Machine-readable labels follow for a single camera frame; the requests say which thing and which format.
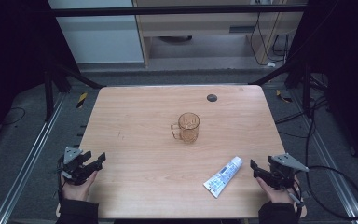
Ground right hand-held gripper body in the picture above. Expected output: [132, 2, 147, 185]
[268, 152, 310, 191]

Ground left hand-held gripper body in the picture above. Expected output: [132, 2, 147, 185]
[56, 146, 93, 187]

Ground white toothpaste tube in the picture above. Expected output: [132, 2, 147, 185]
[202, 155, 244, 200]

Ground clear amber glass mug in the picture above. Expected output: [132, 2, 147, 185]
[170, 112, 201, 145]

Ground person's left hand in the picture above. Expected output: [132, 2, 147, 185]
[60, 170, 99, 203]

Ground person's right hand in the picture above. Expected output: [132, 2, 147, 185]
[255, 175, 303, 205]

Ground yellow black tape strip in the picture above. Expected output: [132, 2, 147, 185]
[76, 91, 89, 109]
[275, 89, 294, 104]

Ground black metal stand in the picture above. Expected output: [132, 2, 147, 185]
[43, 60, 107, 123]
[248, 61, 314, 119]

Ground white cabinet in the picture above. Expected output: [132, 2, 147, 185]
[47, 0, 145, 65]

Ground black curtain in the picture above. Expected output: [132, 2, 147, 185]
[0, 0, 82, 150]
[284, 0, 358, 174]

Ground light wooden desk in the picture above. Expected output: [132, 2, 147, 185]
[132, 0, 310, 68]

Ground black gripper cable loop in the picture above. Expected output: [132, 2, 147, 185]
[293, 165, 358, 221]

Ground aluminium floor rail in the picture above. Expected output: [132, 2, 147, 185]
[0, 92, 68, 224]
[291, 89, 358, 224]

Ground black floor cables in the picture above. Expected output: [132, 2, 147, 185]
[274, 74, 332, 140]

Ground black floor cable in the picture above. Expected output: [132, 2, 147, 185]
[0, 106, 27, 127]

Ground black hanging cables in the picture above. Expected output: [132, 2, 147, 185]
[249, 11, 294, 67]

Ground black horizontal frame bar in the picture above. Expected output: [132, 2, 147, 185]
[50, 4, 308, 18]

